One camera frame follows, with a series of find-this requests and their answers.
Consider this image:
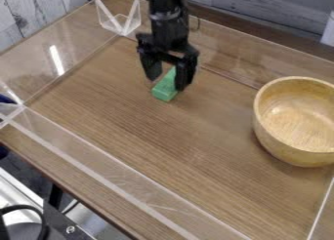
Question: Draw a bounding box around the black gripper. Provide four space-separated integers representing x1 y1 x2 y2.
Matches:
135 13 200 92

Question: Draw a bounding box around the green rectangular block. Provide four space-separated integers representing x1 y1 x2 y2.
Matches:
151 67 178 101

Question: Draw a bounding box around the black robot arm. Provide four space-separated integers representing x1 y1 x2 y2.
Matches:
136 0 199 91

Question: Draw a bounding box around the light wooden bowl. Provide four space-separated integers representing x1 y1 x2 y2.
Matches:
252 76 334 168

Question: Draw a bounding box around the blue object at edge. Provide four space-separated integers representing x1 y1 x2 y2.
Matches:
0 94 16 104

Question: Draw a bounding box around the black table leg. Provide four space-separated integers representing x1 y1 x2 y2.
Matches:
48 184 64 210

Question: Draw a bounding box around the clear acrylic tray wall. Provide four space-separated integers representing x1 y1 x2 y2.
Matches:
0 4 334 240

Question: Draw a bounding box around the black cable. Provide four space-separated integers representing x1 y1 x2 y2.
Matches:
0 204 49 240

